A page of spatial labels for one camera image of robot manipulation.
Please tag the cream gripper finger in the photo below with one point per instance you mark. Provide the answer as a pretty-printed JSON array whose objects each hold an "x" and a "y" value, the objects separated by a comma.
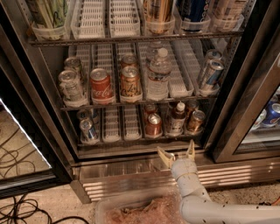
[
  {"x": 190, "y": 153},
  {"x": 167, "y": 158}
]

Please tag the brown bottle with white cap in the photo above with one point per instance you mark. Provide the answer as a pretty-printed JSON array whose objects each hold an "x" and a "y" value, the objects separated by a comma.
[{"x": 175, "y": 120}]

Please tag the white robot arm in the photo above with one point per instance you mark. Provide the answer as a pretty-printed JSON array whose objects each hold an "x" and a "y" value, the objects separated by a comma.
[{"x": 196, "y": 207}]

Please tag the front gold can bottom shelf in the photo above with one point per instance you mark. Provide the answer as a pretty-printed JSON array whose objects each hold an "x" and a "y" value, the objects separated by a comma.
[{"x": 195, "y": 123}]

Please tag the front copper can bottom shelf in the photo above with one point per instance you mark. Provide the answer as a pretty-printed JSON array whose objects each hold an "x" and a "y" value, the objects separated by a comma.
[{"x": 153, "y": 126}]

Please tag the copper can shelf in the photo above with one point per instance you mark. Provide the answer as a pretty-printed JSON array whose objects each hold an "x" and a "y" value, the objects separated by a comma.
[
  {"x": 153, "y": 126},
  {"x": 149, "y": 109}
]

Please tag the rear gold can bottom shelf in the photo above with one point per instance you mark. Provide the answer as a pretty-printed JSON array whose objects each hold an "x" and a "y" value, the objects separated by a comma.
[{"x": 191, "y": 106}]

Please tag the rear copper can bottom shelf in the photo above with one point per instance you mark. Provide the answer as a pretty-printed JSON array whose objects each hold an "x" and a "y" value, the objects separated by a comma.
[{"x": 149, "y": 109}]

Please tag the closed right fridge door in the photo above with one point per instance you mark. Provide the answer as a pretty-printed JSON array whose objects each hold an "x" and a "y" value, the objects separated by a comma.
[{"x": 257, "y": 79}]

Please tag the steel fridge bottom grille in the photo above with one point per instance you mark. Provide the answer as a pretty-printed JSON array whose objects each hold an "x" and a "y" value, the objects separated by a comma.
[{"x": 95, "y": 180}]

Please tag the white can right fridge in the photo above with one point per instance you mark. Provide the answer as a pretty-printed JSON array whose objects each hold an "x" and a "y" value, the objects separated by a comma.
[{"x": 259, "y": 119}]

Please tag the front orange can middle shelf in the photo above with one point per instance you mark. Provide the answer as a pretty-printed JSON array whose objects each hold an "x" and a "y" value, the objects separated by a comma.
[{"x": 130, "y": 84}]

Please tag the orange can shelf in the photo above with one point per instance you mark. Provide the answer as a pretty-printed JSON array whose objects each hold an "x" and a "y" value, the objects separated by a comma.
[
  {"x": 129, "y": 60},
  {"x": 130, "y": 84}
]

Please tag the front blue can bottom shelf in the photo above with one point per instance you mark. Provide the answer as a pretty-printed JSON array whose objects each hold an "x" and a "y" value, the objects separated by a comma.
[{"x": 88, "y": 129}]

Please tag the front clear water bottle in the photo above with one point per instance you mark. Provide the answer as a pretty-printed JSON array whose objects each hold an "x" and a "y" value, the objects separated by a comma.
[{"x": 159, "y": 71}]

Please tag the clear water bottle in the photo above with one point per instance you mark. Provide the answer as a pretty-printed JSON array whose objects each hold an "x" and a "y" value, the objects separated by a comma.
[
  {"x": 152, "y": 50},
  {"x": 159, "y": 71}
]

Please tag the blue pepsi can right fridge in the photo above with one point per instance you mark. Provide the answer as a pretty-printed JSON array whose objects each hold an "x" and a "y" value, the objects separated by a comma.
[{"x": 273, "y": 115}]

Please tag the rear blue can bottom shelf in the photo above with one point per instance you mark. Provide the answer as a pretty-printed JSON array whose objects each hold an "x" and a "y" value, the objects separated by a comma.
[{"x": 88, "y": 113}]

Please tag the rear orange can middle shelf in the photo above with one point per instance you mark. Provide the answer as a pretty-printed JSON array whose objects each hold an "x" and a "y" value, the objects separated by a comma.
[{"x": 129, "y": 60}]

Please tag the rear clear water bottle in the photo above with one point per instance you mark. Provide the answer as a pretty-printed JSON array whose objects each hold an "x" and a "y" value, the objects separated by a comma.
[{"x": 152, "y": 50}]

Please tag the front silver can middle shelf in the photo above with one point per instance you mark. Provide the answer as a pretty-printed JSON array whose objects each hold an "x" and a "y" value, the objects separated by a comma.
[{"x": 73, "y": 92}]

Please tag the silver can shelf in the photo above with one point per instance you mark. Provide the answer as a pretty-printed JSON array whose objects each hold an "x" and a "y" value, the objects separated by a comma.
[
  {"x": 73, "y": 92},
  {"x": 74, "y": 63}
]

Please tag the open fridge glass door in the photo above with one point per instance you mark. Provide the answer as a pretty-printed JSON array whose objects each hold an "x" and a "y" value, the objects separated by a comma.
[{"x": 30, "y": 156}]

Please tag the rear silver can middle shelf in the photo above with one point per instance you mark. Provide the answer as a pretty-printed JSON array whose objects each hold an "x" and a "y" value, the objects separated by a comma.
[{"x": 74, "y": 63}]

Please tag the blue tall can top shelf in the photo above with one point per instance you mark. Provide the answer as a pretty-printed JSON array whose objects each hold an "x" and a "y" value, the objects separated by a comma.
[{"x": 193, "y": 13}]

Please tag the gold tall can top shelf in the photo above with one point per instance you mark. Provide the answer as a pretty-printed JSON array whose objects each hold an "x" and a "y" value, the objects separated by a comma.
[{"x": 158, "y": 14}]

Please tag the pale tall can top shelf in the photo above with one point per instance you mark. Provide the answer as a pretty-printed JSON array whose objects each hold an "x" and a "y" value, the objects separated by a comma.
[{"x": 226, "y": 14}]

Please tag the green tall can top shelf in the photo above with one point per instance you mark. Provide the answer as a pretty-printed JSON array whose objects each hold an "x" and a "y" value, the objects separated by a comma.
[{"x": 48, "y": 14}]

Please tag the clear plastic bin with cloth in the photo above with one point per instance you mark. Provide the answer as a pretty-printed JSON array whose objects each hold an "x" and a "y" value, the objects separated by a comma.
[{"x": 151, "y": 206}]

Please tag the front slim blue silver can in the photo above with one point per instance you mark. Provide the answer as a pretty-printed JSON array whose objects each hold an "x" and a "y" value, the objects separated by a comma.
[{"x": 211, "y": 74}]

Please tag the slim blue silver can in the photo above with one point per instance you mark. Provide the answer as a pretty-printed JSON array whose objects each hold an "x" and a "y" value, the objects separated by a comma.
[
  {"x": 211, "y": 54},
  {"x": 211, "y": 74}
]

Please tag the red coca-cola can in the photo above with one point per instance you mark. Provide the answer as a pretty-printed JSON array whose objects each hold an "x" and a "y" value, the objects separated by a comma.
[{"x": 101, "y": 88}]

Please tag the rear slim blue silver can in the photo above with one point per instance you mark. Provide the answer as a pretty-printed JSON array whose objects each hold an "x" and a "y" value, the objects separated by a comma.
[{"x": 211, "y": 54}]

